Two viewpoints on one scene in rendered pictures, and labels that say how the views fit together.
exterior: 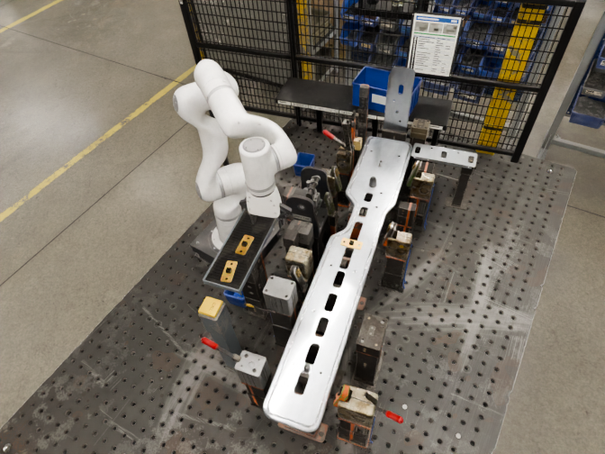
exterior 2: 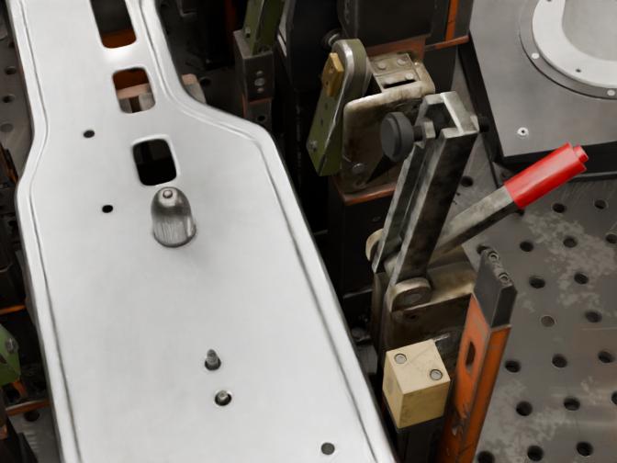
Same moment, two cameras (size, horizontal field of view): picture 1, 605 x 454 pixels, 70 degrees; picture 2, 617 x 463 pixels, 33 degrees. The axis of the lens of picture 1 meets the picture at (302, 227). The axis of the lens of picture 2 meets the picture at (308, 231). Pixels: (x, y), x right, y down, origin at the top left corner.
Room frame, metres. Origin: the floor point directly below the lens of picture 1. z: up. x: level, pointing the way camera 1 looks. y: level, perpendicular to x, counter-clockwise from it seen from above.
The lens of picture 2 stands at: (1.79, -0.57, 1.68)
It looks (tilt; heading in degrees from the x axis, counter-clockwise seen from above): 54 degrees down; 139
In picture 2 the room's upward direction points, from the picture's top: 1 degrees counter-clockwise
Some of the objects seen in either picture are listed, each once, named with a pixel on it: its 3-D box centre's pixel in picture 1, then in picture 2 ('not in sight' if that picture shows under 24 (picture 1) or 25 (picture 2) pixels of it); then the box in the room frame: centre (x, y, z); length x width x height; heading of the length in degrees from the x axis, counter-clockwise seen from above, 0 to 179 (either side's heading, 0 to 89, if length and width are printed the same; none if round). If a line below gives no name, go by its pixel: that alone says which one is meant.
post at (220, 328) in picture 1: (225, 338); not in sight; (0.72, 0.32, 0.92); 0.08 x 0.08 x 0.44; 66
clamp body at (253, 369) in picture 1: (257, 383); not in sight; (0.56, 0.21, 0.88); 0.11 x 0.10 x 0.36; 66
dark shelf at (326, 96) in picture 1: (361, 102); not in sight; (1.93, -0.37, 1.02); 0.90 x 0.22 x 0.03; 66
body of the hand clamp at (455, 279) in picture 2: (344, 178); (412, 384); (1.52, -0.23, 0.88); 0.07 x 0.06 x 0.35; 66
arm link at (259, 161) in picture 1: (258, 162); not in sight; (0.92, 0.10, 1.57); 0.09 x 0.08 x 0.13; 112
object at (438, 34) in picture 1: (432, 45); not in sight; (1.92, -0.70, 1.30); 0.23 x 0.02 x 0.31; 66
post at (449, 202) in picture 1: (462, 183); not in sight; (1.44, -0.79, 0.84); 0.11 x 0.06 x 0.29; 66
